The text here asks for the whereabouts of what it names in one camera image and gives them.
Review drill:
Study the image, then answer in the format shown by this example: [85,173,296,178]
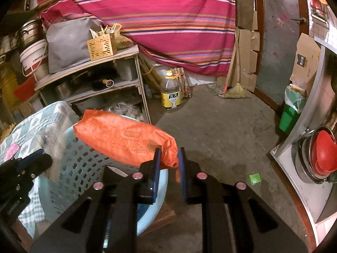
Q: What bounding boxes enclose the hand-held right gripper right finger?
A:
[178,147,308,253]

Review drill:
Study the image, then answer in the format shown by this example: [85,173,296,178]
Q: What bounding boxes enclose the light blue plastic basket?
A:
[37,115,169,236]

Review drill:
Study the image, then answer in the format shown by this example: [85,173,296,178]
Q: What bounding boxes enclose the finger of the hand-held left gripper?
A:
[14,149,53,182]

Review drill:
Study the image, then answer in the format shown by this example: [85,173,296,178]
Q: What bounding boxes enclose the bamboo chopstick holder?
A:
[87,33,118,61]

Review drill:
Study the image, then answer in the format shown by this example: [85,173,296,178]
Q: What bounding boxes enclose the grey cloth cover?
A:
[46,16,106,74]

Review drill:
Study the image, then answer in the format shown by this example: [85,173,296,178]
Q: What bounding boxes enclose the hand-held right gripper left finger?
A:
[30,148,162,253]

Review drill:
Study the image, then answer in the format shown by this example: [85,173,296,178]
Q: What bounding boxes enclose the large steel pot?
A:
[17,18,45,49]

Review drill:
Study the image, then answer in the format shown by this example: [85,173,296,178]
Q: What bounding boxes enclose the black pan wooden handle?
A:
[91,78,114,89]

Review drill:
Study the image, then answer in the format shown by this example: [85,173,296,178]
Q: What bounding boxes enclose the flattened cardboard pieces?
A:
[235,0,260,93]

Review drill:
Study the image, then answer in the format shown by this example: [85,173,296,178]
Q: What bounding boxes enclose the red striped cloth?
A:
[35,0,237,77]

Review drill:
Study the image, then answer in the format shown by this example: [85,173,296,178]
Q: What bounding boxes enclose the bundle of wooden sticks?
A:
[170,68,191,99]

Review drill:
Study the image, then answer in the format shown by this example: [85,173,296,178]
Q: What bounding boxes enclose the wooden open cabinet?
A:
[34,44,152,124]

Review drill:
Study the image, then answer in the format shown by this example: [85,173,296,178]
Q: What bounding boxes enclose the orange-red snack packet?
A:
[73,109,179,170]

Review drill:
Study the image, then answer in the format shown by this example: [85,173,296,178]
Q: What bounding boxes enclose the green checkered tablecloth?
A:
[0,101,79,232]

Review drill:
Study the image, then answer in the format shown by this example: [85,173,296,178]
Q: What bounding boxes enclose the clear plastic bags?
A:
[105,101,145,122]

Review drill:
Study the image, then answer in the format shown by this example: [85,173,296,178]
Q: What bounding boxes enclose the cooking oil bottle yellow label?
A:
[160,70,183,112]

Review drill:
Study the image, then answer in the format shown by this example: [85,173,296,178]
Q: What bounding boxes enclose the wooden board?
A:
[137,203,177,235]

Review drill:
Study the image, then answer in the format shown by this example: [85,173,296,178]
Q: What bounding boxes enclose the bundle of chopsticks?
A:
[89,24,119,39]

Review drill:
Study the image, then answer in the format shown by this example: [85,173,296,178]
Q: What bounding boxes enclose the pink wrapper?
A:
[4,144,19,160]

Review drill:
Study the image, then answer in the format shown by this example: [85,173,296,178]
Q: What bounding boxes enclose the bamboo poles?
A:
[138,55,164,90]

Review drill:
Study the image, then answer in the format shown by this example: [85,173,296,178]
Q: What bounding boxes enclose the green trash bin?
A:
[279,84,307,133]

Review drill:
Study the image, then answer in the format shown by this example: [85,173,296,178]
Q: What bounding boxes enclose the white side cabinet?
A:
[270,41,337,243]

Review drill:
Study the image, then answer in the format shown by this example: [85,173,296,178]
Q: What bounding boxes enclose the steel basin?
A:
[291,127,337,184]

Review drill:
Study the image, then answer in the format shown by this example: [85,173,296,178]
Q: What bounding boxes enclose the brown cardboard box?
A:
[290,33,322,98]

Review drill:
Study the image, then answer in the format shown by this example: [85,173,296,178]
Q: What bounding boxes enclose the straw broom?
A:
[222,42,252,99]

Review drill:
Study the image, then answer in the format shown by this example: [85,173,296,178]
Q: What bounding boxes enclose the white bucket red label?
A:
[20,39,50,81]

